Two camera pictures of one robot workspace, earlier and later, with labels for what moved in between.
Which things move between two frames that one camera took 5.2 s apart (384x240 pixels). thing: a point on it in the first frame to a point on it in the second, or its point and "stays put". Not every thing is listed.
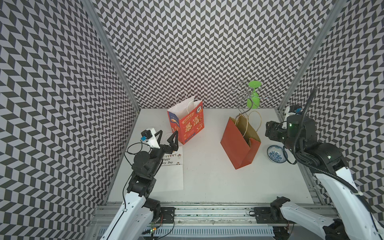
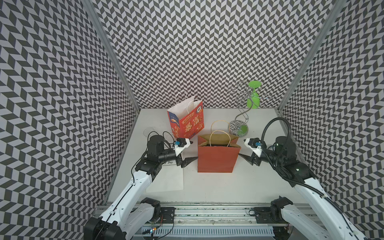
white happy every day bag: [171, 175] stays put
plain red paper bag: [240, 141] to [218, 152]
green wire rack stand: [249, 96] stays put
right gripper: [272, 129] to [251, 159]
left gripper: [167, 149] to [183, 163]
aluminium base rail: [211, 222] stays put
